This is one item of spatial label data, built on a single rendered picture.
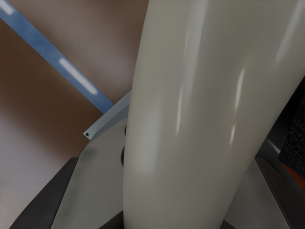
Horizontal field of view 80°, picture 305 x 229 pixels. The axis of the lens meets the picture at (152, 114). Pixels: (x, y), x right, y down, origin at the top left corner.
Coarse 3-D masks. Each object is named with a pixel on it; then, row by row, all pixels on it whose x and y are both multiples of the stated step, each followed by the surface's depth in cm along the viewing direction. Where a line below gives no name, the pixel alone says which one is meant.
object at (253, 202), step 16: (256, 176) 8; (240, 192) 7; (256, 192) 7; (240, 208) 6; (256, 208) 6; (272, 208) 6; (224, 224) 6; (240, 224) 6; (256, 224) 6; (272, 224) 6
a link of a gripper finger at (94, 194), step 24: (96, 144) 10; (120, 144) 10; (96, 168) 8; (120, 168) 8; (72, 192) 7; (96, 192) 7; (120, 192) 7; (72, 216) 6; (96, 216) 6; (120, 216) 6
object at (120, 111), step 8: (128, 96) 102; (120, 104) 105; (128, 104) 104; (112, 112) 108; (120, 112) 103; (104, 120) 110; (112, 120) 103; (120, 120) 85; (96, 128) 113; (104, 128) 102; (88, 136) 116; (96, 136) 102; (88, 144) 101
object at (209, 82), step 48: (192, 0) 2; (240, 0) 2; (288, 0) 2; (144, 48) 3; (192, 48) 2; (240, 48) 2; (288, 48) 2; (144, 96) 3; (192, 96) 3; (240, 96) 2; (288, 96) 3; (144, 144) 3; (192, 144) 3; (240, 144) 3; (144, 192) 4; (192, 192) 3
